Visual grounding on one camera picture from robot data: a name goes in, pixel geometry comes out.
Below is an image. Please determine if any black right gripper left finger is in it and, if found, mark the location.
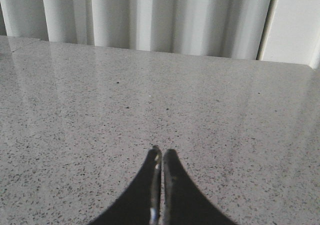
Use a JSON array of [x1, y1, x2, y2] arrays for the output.
[[90, 146, 162, 225]]

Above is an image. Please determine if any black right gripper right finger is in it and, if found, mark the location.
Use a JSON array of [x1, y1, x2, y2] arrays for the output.
[[163, 149, 235, 225]]

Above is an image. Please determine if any white pleated curtain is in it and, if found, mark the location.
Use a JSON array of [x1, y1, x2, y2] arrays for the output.
[[0, 0, 320, 70]]

